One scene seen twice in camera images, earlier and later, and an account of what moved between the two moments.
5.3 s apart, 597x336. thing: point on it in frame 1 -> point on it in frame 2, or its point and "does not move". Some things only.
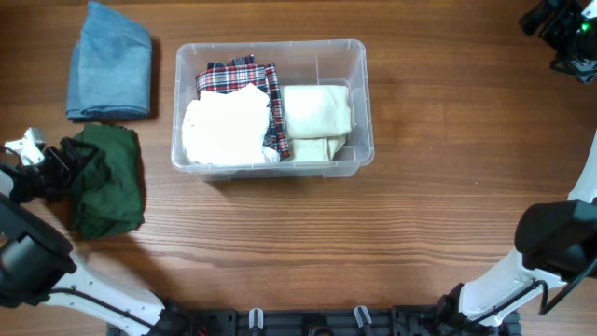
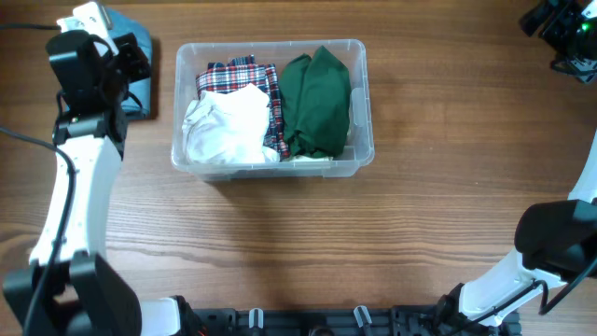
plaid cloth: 240,72 does not move
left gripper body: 53,175 -> 129,66
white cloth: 228,127 does not move
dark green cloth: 108,194 -> 315,103
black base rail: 317,321 does not move
